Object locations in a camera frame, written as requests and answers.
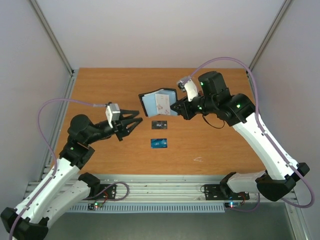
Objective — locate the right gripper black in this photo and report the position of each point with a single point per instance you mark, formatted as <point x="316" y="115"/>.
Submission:
<point x="186" y="109"/>

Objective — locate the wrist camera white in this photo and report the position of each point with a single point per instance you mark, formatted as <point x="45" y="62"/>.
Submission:
<point x="112" y="113"/>
<point x="187" y="85"/>

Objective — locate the blue credit card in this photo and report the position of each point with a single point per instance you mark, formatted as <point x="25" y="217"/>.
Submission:
<point x="158" y="143"/>

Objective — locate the right corner aluminium post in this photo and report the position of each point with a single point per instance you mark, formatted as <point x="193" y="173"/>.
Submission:
<point x="281" y="13"/>

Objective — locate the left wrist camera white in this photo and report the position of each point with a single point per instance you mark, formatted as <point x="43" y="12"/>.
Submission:
<point x="112" y="113"/>

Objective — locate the black VIP credit card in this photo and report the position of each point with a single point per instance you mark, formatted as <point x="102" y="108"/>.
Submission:
<point x="159" y="124"/>

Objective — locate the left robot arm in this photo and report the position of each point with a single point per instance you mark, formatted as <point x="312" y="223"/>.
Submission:
<point x="34" y="216"/>

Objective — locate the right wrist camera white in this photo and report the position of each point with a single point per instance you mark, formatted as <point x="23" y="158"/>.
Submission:
<point x="187" y="85"/>

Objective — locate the grey slotted cable duct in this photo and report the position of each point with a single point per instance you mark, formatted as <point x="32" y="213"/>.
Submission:
<point x="140" y="208"/>

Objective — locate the aluminium rail frame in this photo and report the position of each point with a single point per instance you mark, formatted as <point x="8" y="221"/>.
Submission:
<point x="147" y="188"/>

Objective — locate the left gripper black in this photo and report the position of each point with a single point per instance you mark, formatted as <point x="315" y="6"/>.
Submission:
<point x="121" y="126"/>

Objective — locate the left corner aluminium post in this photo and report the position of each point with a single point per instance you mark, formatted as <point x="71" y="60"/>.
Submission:
<point x="45" y="24"/>

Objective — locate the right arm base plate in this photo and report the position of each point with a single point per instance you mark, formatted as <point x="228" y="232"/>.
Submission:
<point x="214" y="192"/>

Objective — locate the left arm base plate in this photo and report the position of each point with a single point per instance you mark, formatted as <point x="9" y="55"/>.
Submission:
<point x="107" y="192"/>

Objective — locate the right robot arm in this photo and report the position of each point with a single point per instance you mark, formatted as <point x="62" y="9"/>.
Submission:
<point x="281" y="171"/>

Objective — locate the corner aluminium post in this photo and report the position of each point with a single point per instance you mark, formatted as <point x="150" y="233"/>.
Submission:
<point x="281" y="13"/>
<point x="45" y="24"/>

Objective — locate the white floral credit card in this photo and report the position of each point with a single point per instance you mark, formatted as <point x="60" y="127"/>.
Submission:
<point x="162" y="104"/>

